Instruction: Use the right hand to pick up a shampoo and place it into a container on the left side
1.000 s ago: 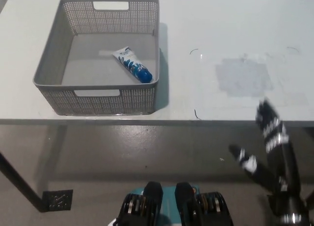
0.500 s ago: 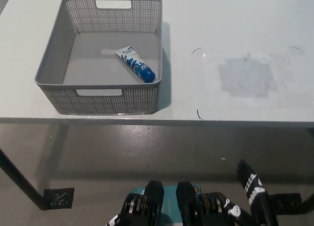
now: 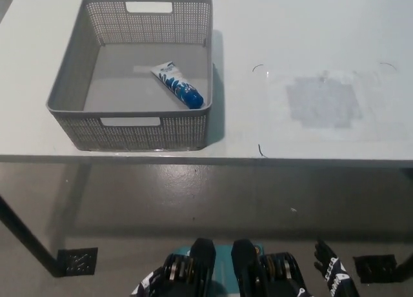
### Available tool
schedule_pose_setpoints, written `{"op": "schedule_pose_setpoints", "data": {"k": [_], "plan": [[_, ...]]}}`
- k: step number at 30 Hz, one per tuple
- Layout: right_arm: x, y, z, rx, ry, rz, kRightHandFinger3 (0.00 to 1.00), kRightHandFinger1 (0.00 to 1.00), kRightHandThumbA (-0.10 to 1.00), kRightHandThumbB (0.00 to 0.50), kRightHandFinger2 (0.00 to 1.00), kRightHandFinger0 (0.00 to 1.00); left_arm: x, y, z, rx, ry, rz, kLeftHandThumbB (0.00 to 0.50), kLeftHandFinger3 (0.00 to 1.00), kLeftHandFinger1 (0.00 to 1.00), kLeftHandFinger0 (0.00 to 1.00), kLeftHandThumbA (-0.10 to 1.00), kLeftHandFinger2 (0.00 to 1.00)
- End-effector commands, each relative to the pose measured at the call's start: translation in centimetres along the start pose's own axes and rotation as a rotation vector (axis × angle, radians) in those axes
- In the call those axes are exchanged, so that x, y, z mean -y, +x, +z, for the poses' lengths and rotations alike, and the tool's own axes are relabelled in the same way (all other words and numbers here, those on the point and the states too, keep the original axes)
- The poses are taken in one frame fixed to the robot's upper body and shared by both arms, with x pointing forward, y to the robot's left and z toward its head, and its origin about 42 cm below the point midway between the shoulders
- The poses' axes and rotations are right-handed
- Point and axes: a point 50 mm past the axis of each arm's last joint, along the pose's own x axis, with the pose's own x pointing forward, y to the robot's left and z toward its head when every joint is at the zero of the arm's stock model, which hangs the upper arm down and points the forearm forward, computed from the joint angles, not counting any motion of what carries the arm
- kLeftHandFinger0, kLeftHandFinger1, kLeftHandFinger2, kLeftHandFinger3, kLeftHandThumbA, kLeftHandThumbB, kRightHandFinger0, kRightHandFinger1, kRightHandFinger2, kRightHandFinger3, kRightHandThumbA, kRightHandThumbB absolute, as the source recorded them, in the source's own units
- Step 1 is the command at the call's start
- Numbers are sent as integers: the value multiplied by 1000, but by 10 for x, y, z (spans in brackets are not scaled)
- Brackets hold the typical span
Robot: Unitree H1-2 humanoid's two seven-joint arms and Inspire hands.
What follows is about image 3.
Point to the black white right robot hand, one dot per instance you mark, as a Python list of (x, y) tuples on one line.
[(337, 274)]

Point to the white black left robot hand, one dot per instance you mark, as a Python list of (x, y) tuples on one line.
[(145, 284)]

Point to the white shampoo tube blue cap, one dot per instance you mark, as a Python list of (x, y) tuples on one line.
[(177, 84)]

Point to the black floor plate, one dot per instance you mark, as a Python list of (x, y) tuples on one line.
[(376, 268), (77, 261)]

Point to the black metal table leg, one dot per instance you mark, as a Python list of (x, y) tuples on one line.
[(406, 260), (26, 233)]

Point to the grey perforated plastic basket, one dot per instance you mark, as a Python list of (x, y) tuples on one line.
[(116, 93)]

